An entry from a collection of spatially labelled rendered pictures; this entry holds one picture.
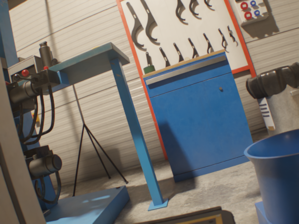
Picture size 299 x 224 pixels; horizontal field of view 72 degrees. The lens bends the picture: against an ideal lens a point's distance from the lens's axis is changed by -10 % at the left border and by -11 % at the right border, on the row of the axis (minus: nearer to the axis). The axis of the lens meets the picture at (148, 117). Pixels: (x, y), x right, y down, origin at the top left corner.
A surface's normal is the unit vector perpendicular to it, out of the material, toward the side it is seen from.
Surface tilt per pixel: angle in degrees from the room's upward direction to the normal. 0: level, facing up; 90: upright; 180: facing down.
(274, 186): 90
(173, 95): 90
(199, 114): 90
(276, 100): 93
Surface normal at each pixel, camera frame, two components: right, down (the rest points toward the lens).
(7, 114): 0.93, -0.29
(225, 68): -0.17, 0.03
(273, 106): -0.79, 0.29
